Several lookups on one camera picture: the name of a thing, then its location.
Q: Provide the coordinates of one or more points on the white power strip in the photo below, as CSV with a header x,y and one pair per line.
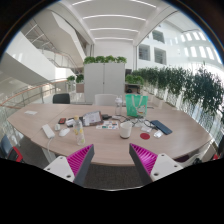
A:
x,y
48,131

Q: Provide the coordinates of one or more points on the red round coaster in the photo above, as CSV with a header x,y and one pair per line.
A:
x,y
144,136

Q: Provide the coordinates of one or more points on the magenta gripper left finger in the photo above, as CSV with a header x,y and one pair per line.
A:
x,y
73,167

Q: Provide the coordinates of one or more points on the white cabinet with plants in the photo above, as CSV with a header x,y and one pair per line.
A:
x,y
103,75

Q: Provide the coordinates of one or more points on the red blue chair left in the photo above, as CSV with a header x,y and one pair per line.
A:
x,y
9,152

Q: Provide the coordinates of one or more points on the colourful sticker sheet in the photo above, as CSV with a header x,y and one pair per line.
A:
x,y
110,125

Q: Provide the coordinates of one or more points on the clear bottle behind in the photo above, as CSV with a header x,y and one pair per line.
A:
x,y
118,103

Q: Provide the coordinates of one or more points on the green hedge plants row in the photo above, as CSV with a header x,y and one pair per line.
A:
x,y
200,87

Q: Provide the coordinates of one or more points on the dark blue notebook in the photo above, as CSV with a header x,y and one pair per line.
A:
x,y
161,127

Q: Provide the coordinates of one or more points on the white computer mouse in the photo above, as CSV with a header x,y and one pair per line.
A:
x,y
64,132

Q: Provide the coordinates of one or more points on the green tote bag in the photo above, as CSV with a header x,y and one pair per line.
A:
x,y
136,105

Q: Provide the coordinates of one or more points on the white paper sheet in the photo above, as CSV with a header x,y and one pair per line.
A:
x,y
30,112

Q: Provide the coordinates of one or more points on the white paper cup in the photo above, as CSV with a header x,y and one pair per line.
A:
x,y
125,129

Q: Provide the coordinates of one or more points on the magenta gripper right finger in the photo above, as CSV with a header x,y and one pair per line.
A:
x,y
151,166

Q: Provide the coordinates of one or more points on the clear plastic water bottle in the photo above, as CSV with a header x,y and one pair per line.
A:
x,y
78,130

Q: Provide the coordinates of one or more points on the tablet with dark case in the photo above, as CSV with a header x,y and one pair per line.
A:
x,y
92,118

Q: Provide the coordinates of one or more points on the black office chair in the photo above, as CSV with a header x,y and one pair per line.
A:
x,y
63,98

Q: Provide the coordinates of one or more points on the red black phone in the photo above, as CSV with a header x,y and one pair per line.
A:
x,y
62,121

